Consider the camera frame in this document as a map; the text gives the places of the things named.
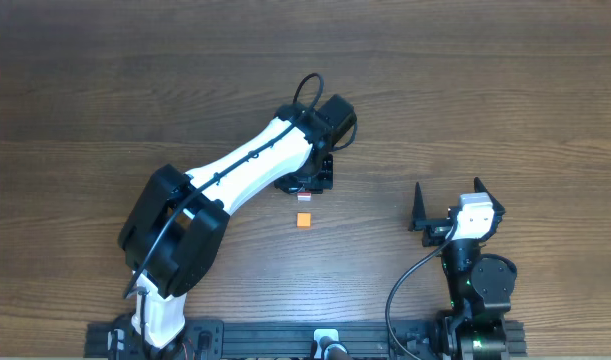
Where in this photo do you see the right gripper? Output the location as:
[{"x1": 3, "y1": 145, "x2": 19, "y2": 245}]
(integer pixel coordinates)
[{"x1": 408, "y1": 176, "x2": 507, "y2": 248}]

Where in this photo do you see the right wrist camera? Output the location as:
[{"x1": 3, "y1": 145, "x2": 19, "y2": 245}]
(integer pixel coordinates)
[{"x1": 449, "y1": 192, "x2": 497, "y2": 242}]

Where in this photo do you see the mounting rail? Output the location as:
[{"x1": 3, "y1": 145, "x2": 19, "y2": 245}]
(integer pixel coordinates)
[{"x1": 83, "y1": 319, "x2": 529, "y2": 360}]

